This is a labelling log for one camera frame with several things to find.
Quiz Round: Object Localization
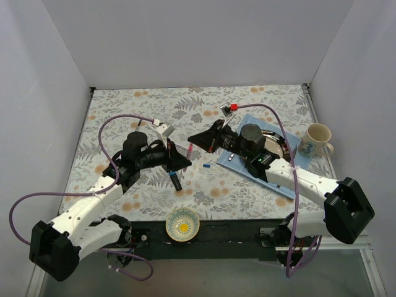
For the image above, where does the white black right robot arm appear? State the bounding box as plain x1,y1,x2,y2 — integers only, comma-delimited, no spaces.
188,120,375,246

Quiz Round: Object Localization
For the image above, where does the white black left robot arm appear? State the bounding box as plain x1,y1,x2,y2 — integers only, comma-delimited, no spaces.
29,132,191,282

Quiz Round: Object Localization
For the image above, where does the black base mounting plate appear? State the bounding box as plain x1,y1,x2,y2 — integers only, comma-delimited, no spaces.
98,218,353,262

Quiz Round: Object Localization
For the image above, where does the purple black pen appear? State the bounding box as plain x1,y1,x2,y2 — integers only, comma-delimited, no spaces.
135,120,142,131

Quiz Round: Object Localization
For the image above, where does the black blue highlighter pen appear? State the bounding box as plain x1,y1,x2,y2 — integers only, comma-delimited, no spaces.
170,171,183,192

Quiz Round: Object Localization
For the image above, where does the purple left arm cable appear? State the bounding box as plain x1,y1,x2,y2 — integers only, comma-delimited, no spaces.
8,114,155,281

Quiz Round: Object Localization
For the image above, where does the aluminium frame rail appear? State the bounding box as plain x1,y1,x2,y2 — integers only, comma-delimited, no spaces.
272,235,388,296

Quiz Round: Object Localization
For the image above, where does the light blue checkered napkin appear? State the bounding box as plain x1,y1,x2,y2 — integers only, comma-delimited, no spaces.
217,114,311,200

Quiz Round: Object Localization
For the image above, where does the yellow centre patterned bowl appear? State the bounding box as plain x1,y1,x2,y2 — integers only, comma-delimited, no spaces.
165,207,200,243

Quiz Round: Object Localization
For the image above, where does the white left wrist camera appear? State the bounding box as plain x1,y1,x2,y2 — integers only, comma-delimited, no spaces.
148,119,175,147

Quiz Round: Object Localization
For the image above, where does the pink marker pen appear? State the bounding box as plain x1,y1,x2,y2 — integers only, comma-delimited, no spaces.
183,150,191,172

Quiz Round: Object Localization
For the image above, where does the floral patterned tablecloth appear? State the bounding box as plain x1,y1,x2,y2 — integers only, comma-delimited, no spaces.
59,85,316,221

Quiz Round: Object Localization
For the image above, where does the striped rim cream plate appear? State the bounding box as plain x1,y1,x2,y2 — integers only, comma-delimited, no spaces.
261,129,291,162

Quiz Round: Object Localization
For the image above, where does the cream painted mug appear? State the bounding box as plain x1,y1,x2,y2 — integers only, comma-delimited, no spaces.
298,123,334,157

